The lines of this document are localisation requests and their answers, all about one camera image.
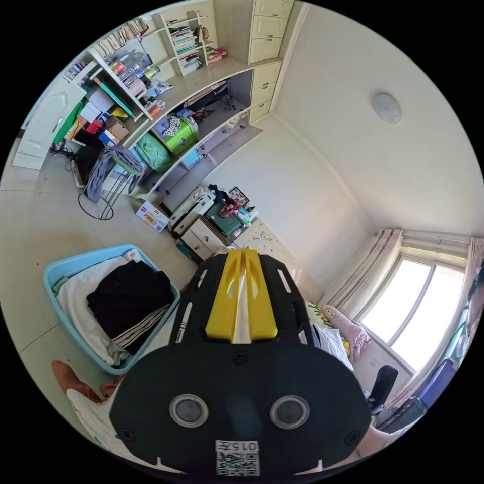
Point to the stool with grey clothes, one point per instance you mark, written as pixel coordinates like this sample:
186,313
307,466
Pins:
109,170

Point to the bed with printed sheet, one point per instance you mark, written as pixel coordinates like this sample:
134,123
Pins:
332,342

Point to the cream cupboard with drawers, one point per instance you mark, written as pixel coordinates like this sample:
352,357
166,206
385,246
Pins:
268,45

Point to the blue laundry basket with clothes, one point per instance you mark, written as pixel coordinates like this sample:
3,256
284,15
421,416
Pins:
113,302

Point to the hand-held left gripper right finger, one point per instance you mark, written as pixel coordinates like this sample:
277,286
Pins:
262,306

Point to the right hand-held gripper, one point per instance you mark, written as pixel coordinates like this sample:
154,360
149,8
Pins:
410,412

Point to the pale patterned curtain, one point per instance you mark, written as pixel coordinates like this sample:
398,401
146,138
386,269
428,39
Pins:
363,272

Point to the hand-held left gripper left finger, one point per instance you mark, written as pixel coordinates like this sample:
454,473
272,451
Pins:
223,302

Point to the round ceiling lamp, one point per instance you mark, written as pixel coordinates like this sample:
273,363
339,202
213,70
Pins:
386,107

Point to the pink pillow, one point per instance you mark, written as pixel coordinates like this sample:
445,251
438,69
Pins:
349,329

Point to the desk shelf unit with books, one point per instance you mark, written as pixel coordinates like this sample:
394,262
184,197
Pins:
181,75

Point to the window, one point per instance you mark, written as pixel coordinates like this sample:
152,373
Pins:
412,317

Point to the white nightstand with clutter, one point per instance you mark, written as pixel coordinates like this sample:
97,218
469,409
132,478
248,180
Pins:
211,223

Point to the white door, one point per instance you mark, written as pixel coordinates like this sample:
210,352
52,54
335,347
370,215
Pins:
45,124

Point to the person's right hand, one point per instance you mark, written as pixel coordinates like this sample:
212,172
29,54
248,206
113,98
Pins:
380,440

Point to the printed carton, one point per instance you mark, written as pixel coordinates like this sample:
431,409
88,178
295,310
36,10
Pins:
151,217

